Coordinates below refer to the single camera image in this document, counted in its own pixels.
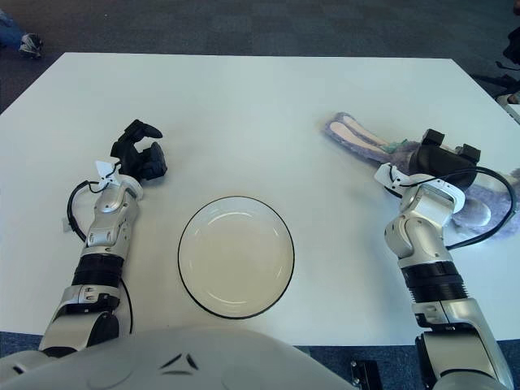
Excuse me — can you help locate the white plate black rim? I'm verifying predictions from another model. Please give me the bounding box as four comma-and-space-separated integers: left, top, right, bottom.
177, 196, 296, 321

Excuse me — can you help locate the purple plush bunny doll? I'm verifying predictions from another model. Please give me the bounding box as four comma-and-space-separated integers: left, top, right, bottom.
320, 111, 520, 241

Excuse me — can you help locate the black metal bracket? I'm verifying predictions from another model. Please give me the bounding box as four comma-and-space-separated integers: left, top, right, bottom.
349, 358, 382, 390

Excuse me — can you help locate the grey sneaker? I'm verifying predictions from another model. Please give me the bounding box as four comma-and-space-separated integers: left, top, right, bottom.
19, 32, 45, 59

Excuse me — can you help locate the white right wrist mount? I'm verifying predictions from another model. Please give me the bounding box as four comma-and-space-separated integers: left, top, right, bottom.
373, 162, 411, 198

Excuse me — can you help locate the white wrist mount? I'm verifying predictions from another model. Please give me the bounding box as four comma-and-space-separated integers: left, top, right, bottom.
373, 162, 411, 198
94, 159, 121, 189

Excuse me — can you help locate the black office chair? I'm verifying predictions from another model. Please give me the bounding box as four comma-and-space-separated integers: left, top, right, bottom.
473, 28, 520, 89

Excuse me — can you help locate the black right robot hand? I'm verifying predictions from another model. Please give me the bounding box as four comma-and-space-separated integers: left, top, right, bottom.
407, 128, 483, 190

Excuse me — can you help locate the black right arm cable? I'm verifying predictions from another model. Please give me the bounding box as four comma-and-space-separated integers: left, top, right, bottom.
389, 164, 516, 249

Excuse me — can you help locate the blue jeans leg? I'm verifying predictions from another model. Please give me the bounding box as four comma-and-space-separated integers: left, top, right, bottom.
0, 10, 21, 50

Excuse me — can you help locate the grey robot torso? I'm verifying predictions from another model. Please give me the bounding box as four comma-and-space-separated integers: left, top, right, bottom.
0, 327, 354, 390

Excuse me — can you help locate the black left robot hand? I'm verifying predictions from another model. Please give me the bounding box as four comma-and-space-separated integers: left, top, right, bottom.
110, 119, 168, 184

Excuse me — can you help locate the white left wrist mount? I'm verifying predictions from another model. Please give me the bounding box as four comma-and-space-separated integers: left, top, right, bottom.
94, 159, 121, 189

